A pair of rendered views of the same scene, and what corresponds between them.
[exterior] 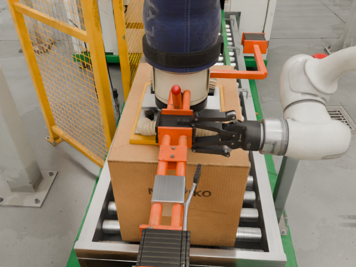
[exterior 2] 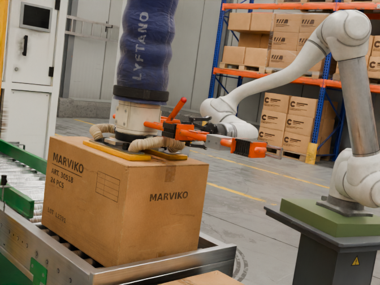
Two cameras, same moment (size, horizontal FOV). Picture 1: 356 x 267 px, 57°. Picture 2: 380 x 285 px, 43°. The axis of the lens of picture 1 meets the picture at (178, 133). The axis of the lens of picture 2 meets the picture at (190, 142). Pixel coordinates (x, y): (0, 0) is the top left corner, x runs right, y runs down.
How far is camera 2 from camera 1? 1.45 m
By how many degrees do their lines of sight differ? 53
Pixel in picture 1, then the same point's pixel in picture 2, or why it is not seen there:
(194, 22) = (165, 71)
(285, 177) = not seen: hidden behind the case
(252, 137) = (221, 129)
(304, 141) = (243, 129)
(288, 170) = not seen: hidden behind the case
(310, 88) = (229, 108)
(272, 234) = (214, 241)
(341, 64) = (241, 93)
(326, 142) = (251, 129)
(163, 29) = (150, 74)
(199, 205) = (180, 209)
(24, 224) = not seen: outside the picture
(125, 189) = (134, 198)
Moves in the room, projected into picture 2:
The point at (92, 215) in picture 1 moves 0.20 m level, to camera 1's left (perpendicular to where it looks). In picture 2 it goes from (78, 260) to (24, 272)
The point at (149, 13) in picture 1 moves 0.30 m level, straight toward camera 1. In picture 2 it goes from (136, 65) to (197, 73)
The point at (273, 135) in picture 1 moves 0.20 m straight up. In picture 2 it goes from (229, 128) to (237, 77)
